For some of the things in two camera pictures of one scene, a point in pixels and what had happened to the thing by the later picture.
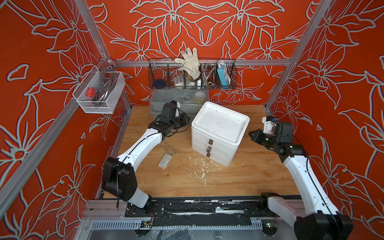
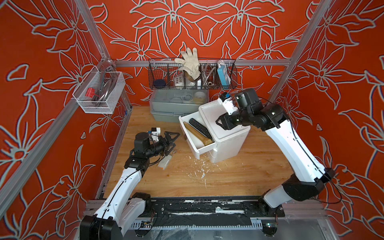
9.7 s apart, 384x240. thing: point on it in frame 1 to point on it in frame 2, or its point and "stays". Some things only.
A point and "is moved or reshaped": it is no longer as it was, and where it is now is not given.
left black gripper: x=185 y=121 to x=165 y=145
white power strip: x=179 y=81 stays
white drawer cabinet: x=216 y=132 is moved or reshaped
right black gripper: x=259 y=132 to x=225 y=123
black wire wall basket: x=166 y=74 stays
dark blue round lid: x=159 y=82 stays
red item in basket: x=90 y=92 stays
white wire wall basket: x=98 y=92 stays
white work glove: x=191 y=64 stays
